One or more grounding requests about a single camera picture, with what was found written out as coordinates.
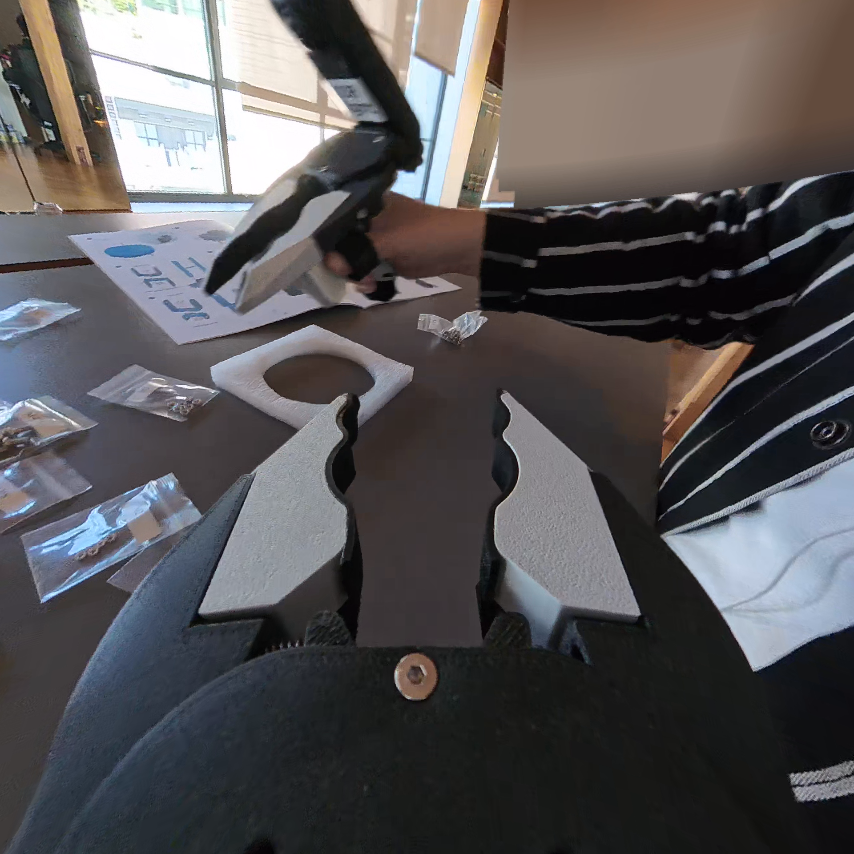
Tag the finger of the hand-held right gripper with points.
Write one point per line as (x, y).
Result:
(293, 247)
(275, 195)

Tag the white foam frame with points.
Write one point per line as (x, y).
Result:
(233, 373)

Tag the person's striped jacket torso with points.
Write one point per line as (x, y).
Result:
(767, 413)

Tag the person's right hand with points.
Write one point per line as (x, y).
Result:
(433, 240)

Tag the large window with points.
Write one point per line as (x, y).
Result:
(167, 87)

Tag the person's right forearm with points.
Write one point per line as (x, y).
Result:
(634, 267)

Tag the light wooden door frame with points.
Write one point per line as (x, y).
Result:
(57, 80)

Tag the beige roller blind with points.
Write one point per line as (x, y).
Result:
(273, 53)
(440, 33)

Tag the crumpled clear screw bag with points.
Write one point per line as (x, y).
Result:
(475, 322)

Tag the group of flat parts bags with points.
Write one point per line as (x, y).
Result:
(153, 390)

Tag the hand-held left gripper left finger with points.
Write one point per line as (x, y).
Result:
(280, 520)

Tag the labelled clear screw bag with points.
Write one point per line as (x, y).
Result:
(430, 323)

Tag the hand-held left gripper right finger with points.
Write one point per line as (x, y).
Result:
(560, 520)

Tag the printed instruction manual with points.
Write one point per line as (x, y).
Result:
(180, 317)

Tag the beige pillar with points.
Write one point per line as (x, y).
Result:
(470, 100)

